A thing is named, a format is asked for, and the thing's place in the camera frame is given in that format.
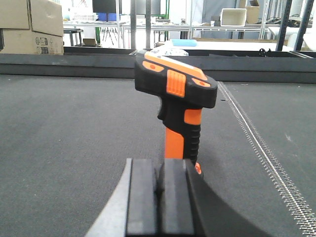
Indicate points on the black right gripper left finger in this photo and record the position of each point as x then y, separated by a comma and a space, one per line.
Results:
131, 210

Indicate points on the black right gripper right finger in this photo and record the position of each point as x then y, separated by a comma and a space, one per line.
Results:
190, 208

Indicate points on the orange black barcode scanner gun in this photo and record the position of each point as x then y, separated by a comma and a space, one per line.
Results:
184, 90

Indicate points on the small brown cardboard box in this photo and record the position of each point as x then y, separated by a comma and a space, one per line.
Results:
252, 10

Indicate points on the crumpled clear plastic bag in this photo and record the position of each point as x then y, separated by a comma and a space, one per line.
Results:
165, 51

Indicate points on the blue plastic tray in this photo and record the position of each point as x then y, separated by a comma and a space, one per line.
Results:
184, 42

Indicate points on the white low table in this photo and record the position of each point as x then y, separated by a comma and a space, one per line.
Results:
224, 45

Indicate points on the long metal workbench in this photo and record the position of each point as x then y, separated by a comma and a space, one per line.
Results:
122, 27

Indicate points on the white plastic bin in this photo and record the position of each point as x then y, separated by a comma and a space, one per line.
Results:
233, 17

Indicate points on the black computer monitor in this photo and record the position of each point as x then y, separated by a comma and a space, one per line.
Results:
104, 6

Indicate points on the large stacked cardboard boxes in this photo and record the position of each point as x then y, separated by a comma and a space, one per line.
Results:
31, 27

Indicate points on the black conveyor side rail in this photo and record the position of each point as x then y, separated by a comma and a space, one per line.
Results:
222, 65

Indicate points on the white wire basket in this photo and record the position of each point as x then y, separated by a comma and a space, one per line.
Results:
84, 17

